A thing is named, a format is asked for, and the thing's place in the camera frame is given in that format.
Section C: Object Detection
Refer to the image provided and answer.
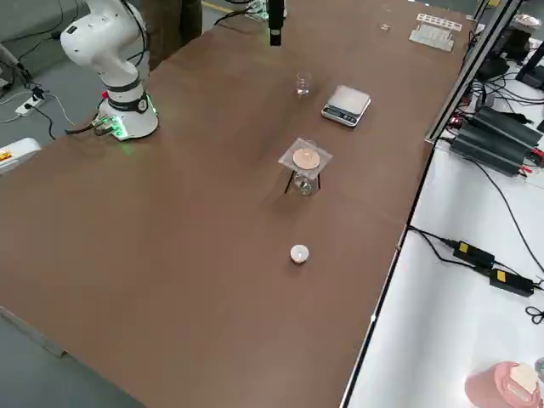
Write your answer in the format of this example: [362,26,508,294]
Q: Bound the white power strip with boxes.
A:
[14,96,48,116]

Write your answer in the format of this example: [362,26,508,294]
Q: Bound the white test tube rack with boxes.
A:
[408,12,463,54]

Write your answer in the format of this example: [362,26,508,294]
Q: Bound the pink cup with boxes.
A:
[464,360,544,408]

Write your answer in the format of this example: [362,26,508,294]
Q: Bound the person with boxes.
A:
[142,0,204,72]

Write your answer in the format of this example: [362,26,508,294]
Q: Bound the aluminium frame post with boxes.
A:
[424,0,524,144]

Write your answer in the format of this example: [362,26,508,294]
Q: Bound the silver digital balance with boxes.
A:
[320,84,372,128]

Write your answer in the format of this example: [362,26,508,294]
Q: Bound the glass alcohol lamp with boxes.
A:
[292,169,318,196]

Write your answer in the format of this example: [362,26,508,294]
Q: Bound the white box with yellow label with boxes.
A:
[0,138,43,176]

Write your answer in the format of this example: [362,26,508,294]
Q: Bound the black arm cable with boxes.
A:
[118,0,152,73]

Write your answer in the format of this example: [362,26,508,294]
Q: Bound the black power supply brick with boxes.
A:
[469,106,544,148]
[449,127,535,178]

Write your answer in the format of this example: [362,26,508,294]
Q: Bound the black adapter with yellow label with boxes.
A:
[452,240,497,268]
[488,266,536,298]

